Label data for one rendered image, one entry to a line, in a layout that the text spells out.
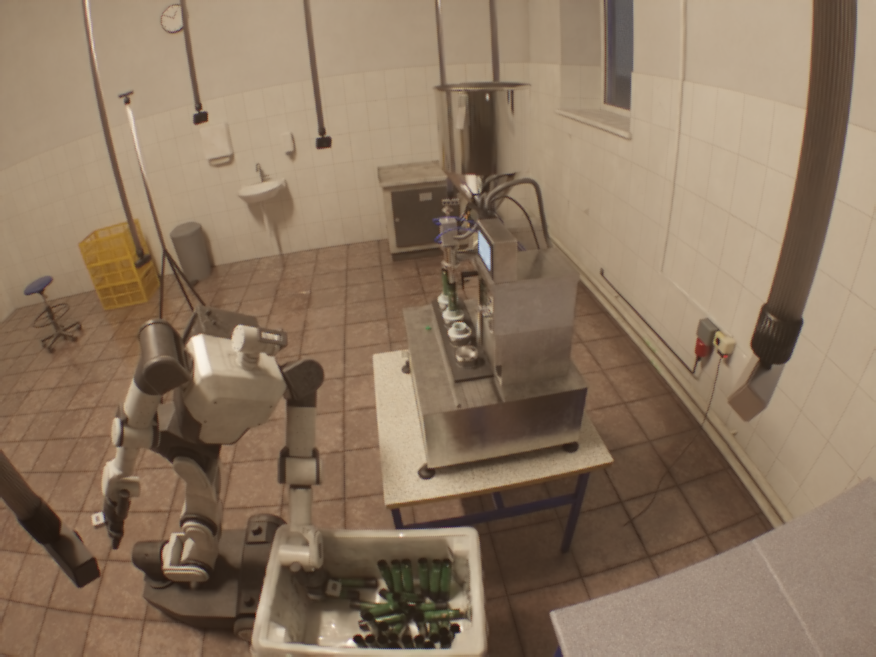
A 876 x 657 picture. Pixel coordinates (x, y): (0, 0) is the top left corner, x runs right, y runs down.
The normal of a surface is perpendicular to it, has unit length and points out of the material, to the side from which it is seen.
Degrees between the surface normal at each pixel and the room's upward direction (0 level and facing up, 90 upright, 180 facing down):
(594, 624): 0
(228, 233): 90
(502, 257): 90
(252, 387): 72
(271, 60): 90
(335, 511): 0
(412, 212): 91
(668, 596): 0
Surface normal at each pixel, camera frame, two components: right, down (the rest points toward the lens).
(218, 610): -0.07, -0.84
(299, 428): 0.31, -0.14
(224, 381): 0.78, -0.02
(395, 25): 0.15, 0.53
